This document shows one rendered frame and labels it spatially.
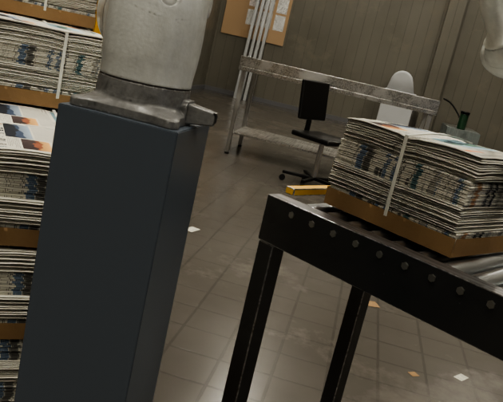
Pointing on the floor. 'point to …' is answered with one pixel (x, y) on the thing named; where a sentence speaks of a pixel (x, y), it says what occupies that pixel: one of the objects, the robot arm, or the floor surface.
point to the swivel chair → (319, 92)
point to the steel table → (427, 106)
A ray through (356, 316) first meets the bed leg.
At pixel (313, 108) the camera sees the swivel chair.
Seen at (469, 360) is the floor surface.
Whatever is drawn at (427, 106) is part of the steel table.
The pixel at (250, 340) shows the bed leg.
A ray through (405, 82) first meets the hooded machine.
